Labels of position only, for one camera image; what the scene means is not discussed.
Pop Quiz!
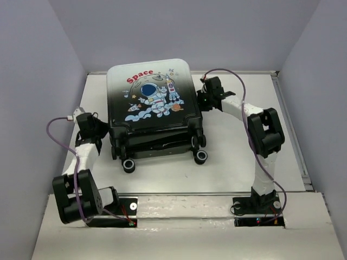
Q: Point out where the black suitcase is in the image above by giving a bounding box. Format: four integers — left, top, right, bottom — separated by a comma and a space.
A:
106, 58, 208, 173

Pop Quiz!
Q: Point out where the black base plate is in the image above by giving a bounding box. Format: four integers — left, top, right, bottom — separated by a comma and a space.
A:
230, 197, 285, 228
86, 197, 138, 228

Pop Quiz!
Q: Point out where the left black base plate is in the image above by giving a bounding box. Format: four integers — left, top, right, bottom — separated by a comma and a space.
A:
86, 197, 138, 228

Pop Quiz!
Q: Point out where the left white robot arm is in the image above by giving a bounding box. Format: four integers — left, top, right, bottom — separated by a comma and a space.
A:
46, 108, 120, 224

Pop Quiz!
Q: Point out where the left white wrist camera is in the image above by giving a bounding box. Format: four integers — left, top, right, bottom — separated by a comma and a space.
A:
67, 107, 85, 122

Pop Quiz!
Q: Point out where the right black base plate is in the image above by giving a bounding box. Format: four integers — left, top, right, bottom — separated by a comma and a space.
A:
230, 197, 285, 228

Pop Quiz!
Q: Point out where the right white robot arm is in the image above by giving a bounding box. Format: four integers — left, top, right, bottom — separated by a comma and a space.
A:
197, 75, 285, 215

